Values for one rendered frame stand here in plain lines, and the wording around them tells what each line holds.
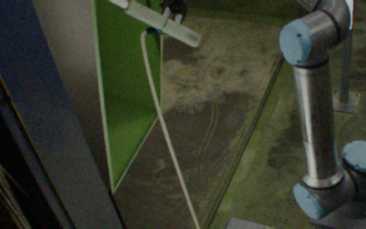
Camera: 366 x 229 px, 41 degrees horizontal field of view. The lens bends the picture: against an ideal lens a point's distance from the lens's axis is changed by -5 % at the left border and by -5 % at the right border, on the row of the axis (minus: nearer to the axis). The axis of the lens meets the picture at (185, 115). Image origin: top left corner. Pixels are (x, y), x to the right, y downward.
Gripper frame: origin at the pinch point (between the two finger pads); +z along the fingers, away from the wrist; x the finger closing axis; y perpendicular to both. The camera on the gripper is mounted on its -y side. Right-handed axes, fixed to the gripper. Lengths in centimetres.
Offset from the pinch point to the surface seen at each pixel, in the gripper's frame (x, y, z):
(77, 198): 29, -55, 58
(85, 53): 22.9, 5.8, 18.9
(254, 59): -131, 132, -43
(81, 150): 33, -56, 47
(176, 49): -93, 181, -33
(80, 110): 9.6, 27.8, 38.0
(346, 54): -136, 49, -51
